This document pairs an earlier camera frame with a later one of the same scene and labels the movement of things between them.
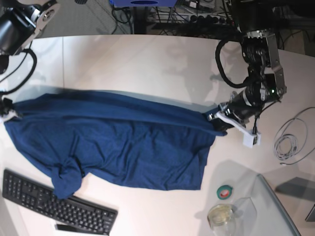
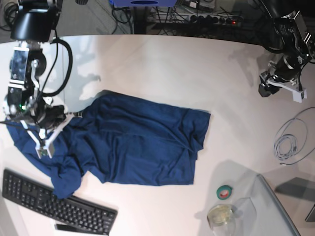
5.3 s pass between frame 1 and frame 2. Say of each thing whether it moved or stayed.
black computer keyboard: stayed
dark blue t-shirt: moved
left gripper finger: moved
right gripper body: moved
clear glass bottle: stayed
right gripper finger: moved
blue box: stayed
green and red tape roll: stayed
